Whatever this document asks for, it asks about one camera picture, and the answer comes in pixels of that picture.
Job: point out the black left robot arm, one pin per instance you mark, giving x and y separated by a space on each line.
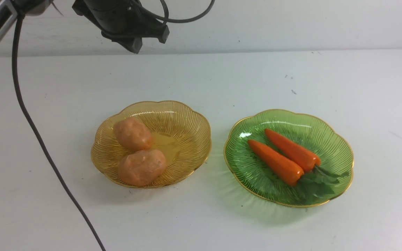
12 11

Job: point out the green ribbed plastic plate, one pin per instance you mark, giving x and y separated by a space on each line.
306 130

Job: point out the toy potato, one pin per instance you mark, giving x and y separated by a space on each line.
133 135
142 167

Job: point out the toy carrot with leaves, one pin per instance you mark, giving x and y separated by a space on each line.
306 159

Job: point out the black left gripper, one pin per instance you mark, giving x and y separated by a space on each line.
122 21

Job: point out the amber ribbed plastic plate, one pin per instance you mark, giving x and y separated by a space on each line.
181 133

